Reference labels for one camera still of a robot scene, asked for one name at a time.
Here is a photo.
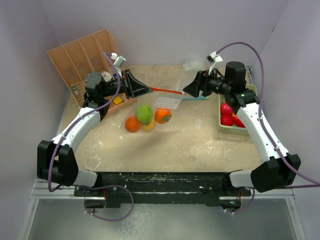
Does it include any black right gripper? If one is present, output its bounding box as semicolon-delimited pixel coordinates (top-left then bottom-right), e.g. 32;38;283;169
183;67;231;98

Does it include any clear bag red zipper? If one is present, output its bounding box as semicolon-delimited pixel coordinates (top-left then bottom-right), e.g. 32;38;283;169
121;87;187;134

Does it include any red fake apple with stem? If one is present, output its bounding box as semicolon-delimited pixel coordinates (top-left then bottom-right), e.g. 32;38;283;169
220;103;234;116

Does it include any red yellow fake apple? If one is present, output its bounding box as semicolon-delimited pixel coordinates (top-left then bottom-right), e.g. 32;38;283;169
220;115;234;127

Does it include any yellow grey block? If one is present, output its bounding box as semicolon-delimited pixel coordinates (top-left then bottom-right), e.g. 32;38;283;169
113;96;124;106

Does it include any fake orange tangerine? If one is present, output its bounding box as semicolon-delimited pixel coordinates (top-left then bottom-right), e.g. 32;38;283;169
124;116;142;133

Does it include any clear bag blue zipper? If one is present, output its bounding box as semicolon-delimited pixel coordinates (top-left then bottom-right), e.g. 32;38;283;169
173;55;208;92

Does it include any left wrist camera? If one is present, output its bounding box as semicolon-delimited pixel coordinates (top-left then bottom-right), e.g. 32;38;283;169
110;52;127;68

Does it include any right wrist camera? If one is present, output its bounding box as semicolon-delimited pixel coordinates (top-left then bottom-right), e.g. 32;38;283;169
206;51;223;65

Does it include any green perforated basket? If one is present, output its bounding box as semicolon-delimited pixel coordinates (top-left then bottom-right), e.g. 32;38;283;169
217;95;249;135

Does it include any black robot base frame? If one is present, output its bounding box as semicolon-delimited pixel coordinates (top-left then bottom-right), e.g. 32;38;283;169
74;171;251;209

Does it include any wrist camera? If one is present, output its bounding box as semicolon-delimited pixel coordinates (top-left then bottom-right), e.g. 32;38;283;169
110;52;127;68
206;51;223;65

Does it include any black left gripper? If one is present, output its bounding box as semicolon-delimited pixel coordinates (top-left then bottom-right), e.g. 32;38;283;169
100;69;152;99

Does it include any fake orange persimmon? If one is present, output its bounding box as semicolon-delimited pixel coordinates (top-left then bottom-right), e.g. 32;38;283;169
154;108;172;124

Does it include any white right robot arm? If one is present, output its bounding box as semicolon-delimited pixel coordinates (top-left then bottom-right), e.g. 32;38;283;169
183;61;301;196

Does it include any green fake fruit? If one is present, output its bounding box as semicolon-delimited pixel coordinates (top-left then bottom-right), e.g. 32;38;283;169
135;104;154;125

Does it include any fake yellow orange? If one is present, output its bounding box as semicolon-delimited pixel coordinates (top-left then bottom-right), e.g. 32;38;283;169
141;118;157;133

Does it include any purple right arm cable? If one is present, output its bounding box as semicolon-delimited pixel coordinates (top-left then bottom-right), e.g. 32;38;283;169
216;41;320;216

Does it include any red fake pepper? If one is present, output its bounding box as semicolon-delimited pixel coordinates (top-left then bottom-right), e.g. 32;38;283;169
231;113;245;128

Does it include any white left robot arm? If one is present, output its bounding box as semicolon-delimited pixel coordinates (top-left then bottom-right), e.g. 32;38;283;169
37;70;153;196

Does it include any pink desk organizer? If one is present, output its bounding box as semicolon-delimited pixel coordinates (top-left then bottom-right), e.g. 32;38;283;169
46;28;138;118

